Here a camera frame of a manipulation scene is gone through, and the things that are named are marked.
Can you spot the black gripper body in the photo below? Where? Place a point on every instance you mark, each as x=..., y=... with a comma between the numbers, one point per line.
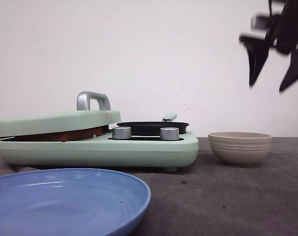
x=283, y=32

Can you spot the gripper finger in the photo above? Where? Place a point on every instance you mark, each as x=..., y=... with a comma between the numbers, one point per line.
x=291, y=75
x=257, y=56

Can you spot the silver control knob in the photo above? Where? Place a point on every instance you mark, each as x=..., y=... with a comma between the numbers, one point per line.
x=121, y=133
x=169, y=134

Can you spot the breakfast maker hinged lid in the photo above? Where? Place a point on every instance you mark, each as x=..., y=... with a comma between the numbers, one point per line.
x=93, y=110

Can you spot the mint green breakfast maker base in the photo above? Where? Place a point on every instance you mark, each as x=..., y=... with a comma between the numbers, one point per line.
x=103, y=151

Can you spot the beige ceramic bowl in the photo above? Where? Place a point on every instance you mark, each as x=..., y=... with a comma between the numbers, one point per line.
x=240, y=148

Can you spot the right silver control knob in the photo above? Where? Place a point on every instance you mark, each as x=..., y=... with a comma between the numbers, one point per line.
x=169, y=134

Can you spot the black round frying pan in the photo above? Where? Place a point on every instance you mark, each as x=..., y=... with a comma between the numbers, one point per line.
x=152, y=128

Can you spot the white bread slice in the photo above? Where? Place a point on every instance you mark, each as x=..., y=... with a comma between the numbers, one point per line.
x=99, y=131
x=59, y=136

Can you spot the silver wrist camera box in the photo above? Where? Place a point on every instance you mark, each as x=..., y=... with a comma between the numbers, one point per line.
x=261, y=22

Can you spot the blue plastic plate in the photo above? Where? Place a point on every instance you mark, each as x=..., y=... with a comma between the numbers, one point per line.
x=71, y=202

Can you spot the left silver control knob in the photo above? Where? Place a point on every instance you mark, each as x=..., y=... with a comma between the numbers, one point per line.
x=121, y=133

